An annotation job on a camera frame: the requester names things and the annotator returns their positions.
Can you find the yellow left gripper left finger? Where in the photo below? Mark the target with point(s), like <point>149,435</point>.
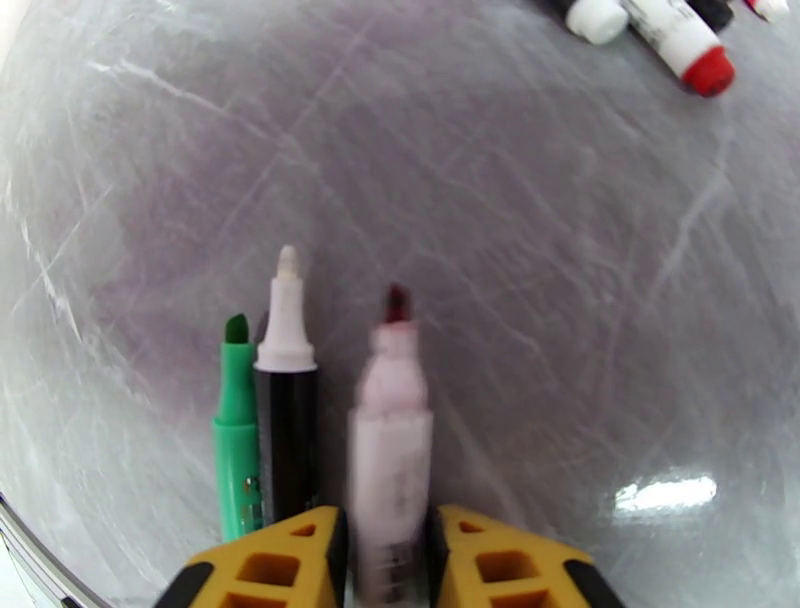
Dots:
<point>312,565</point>

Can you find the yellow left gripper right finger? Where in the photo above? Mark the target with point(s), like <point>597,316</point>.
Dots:
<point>456,562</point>

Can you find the white red marker pen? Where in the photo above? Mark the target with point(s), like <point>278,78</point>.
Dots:
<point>675,37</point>
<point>390,469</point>

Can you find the black marker white nib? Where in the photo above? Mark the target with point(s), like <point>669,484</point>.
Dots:
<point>287,437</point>

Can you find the green highlighter pen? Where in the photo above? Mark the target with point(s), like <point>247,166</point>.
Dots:
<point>237,437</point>

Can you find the black printed marker pen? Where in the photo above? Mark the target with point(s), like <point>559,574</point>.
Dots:
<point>597,19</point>

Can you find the pink highlighter pen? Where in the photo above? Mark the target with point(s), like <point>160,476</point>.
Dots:
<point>772,6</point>

